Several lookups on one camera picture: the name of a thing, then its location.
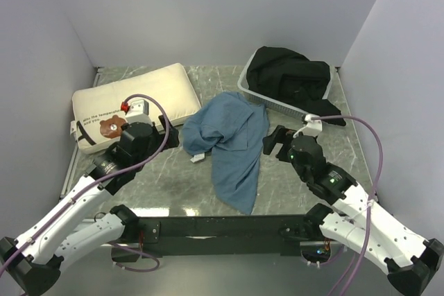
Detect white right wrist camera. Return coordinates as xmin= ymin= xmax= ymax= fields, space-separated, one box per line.
xmin=293 ymin=114 xmax=323 ymax=139

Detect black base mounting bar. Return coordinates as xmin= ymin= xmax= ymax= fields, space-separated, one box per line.
xmin=118 ymin=215 xmax=325 ymax=256

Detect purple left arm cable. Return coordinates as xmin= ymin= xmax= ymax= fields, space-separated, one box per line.
xmin=3 ymin=94 xmax=174 ymax=272

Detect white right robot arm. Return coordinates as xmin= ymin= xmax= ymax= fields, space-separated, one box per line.
xmin=263 ymin=125 xmax=443 ymax=295

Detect blue fabric pillowcase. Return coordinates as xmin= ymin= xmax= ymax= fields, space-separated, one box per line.
xmin=182 ymin=92 xmax=270 ymax=215

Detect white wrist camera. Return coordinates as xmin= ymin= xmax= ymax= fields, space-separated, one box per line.
xmin=121 ymin=99 xmax=151 ymax=124
xmin=293 ymin=114 xmax=323 ymax=139

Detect grey plastic basket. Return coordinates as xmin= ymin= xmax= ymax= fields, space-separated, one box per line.
xmin=237 ymin=49 xmax=336 ymax=120

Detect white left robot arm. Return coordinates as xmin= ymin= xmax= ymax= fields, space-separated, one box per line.
xmin=1 ymin=116 xmax=179 ymax=295

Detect cream pillow with bear print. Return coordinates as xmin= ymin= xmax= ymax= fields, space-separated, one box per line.
xmin=71 ymin=63 xmax=201 ymax=154

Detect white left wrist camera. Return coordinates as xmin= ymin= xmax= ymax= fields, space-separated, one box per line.
xmin=121 ymin=99 xmax=151 ymax=124

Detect black cloth in basket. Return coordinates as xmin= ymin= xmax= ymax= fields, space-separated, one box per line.
xmin=246 ymin=46 xmax=347 ymax=128

